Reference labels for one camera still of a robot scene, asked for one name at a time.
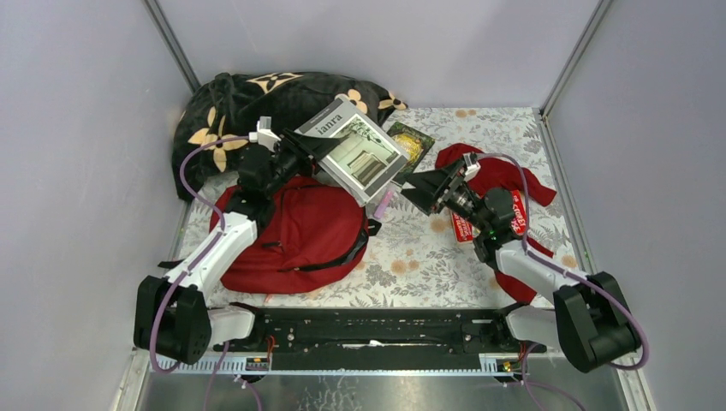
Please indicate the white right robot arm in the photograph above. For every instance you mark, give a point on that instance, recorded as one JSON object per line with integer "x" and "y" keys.
{"x": 590, "y": 322}

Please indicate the red treehouse book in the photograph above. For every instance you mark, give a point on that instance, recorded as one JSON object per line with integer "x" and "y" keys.
{"x": 498, "y": 215}

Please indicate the pink eraser stick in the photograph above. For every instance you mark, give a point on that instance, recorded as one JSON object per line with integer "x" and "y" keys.
{"x": 384, "y": 203}

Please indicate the black floral blanket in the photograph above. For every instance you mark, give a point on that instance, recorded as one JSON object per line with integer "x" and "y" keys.
{"x": 210, "y": 133}

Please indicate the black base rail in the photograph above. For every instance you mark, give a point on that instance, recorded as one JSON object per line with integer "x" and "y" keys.
{"x": 377, "y": 339}

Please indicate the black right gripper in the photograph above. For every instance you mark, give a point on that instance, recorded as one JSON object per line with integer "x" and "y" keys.
{"x": 427, "y": 185}

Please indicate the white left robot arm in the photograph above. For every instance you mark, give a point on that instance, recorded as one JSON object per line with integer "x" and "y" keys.
{"x": 172, "y": 320}

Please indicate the red student backpack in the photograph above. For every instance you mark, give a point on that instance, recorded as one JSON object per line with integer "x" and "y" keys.
{"x": 317, "y": 236}

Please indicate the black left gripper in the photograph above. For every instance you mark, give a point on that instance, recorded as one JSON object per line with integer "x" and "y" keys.
{"x": 292, "y": 149}

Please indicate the floral table mat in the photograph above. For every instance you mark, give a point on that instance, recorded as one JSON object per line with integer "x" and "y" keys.
{"x": 415, "y": 261}

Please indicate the grey interior photo book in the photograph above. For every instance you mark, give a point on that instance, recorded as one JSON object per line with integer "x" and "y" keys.
{"x": 365, "y": 159}

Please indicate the dark green gold book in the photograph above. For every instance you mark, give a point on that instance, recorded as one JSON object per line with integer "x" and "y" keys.
{"x": 414, "y": 143}

